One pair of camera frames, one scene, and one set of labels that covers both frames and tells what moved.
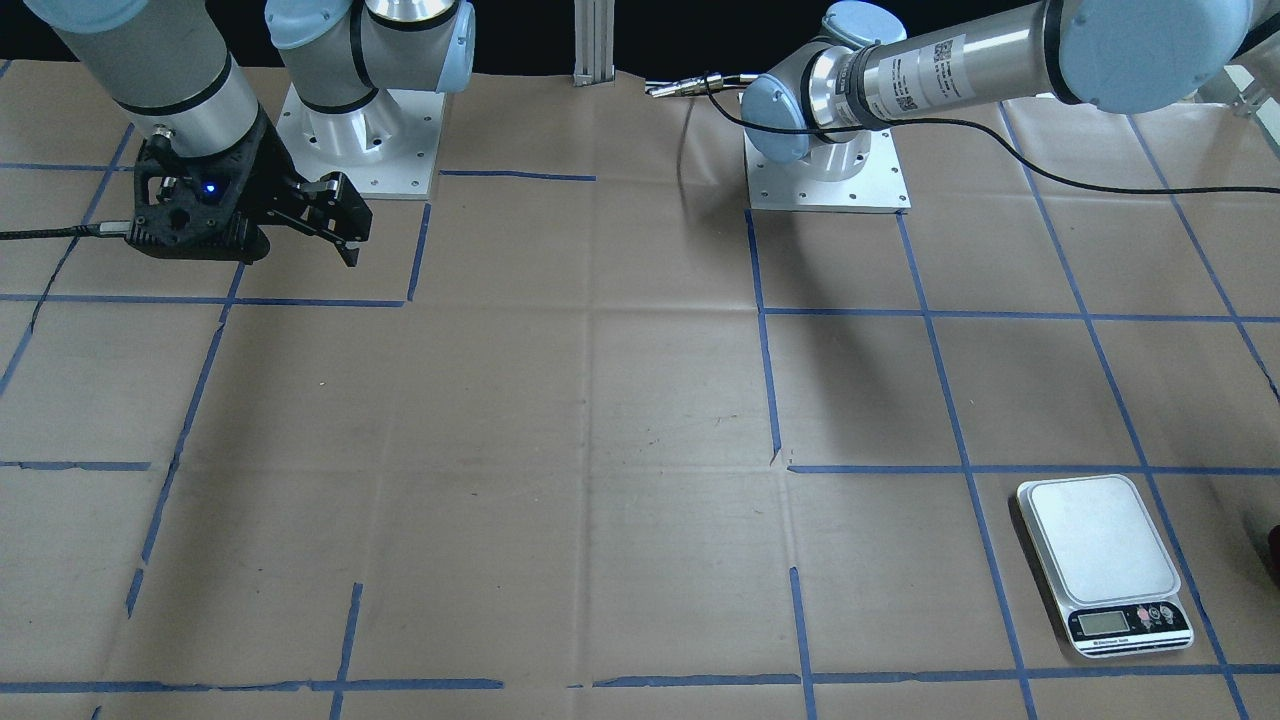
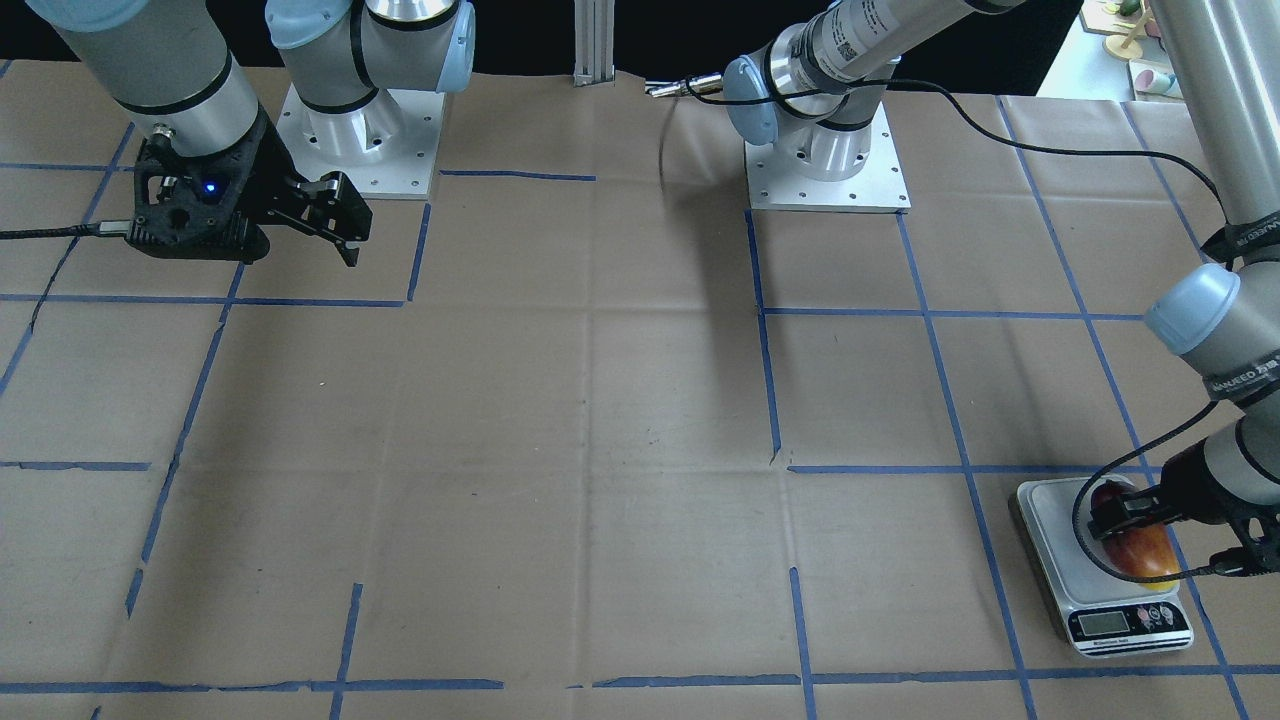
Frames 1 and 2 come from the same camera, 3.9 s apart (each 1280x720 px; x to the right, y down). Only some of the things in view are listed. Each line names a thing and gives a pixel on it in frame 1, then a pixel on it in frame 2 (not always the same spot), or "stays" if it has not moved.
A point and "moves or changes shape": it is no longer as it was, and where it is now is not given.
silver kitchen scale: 1106,565 stays
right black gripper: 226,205 stays
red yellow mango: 1274,541 moves or changes shape
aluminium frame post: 594,42 stays
